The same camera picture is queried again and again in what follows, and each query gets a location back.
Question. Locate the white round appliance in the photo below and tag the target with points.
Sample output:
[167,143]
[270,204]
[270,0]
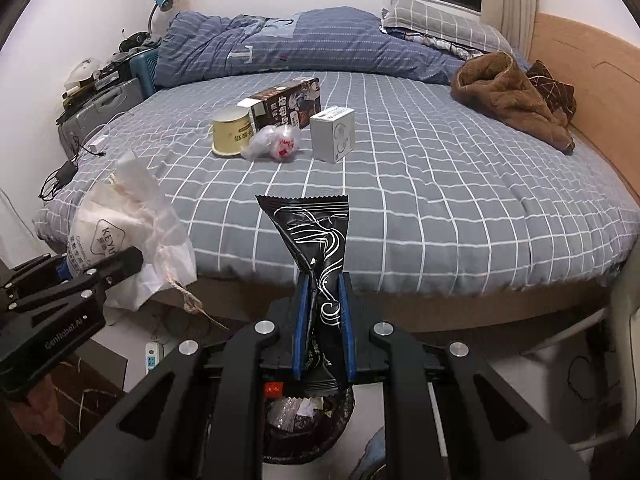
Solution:
[82,71]

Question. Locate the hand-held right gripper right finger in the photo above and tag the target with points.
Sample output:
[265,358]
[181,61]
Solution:
[346,330]

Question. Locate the teal plastic crate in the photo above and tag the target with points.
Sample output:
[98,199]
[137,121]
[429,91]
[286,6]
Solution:
[144,75]

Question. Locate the brown fleece garment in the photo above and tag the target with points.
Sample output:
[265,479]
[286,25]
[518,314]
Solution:
[505,95]

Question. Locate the black trash bin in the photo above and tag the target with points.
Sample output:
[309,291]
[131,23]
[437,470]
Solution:
[300,442]

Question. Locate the cream paper cup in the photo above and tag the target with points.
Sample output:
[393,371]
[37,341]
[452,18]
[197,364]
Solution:
[230,132]

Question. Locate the black pouch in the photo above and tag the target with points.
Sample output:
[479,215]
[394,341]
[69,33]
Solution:
[135,41]

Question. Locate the blue striped quilt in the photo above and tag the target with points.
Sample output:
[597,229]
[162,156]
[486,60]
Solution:
[300,45]

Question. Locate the blue desk lamp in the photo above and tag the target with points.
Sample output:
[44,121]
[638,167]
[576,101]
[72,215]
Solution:
[161,2]

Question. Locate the red printed plastic bag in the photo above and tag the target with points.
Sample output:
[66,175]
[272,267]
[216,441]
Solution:
[272,142]

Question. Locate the small white box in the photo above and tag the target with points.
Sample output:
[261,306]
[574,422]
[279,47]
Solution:
[330,135]

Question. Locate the white power strip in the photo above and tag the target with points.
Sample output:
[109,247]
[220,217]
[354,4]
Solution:
[152,357]

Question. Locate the black printed sachet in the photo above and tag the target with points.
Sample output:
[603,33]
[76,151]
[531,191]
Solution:
[315,240]

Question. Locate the wide beige curtain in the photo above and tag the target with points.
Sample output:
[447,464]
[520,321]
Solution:
[510,0]

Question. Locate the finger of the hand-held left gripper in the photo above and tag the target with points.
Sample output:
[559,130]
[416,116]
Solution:
[40,270]
[110,272]

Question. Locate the white paper bag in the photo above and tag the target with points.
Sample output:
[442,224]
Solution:
[140,220]

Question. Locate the dark brown patterned cushion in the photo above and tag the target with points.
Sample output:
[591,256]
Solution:
[552,90]

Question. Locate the grey suitcase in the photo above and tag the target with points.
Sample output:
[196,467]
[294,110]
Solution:
[100,110]

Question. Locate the patterned white blue cloth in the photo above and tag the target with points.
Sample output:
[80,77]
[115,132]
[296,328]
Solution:
[445,45]

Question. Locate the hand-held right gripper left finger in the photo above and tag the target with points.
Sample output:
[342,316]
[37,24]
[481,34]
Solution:
[301,330]

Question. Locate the person's left hand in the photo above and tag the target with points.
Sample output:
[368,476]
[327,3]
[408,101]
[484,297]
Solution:
[42,410]

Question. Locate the grey checked pillow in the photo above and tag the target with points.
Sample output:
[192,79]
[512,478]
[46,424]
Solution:
[440,20]

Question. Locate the black power adapter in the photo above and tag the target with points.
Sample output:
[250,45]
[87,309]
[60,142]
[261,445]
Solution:
[65,172]

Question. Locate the wooden headboard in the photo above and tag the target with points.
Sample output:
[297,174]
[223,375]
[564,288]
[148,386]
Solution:
[595,80]

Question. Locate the white charger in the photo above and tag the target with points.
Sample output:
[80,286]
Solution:
[97,144]

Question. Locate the brown printed carton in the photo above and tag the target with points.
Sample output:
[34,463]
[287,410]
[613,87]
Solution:
[285,102]

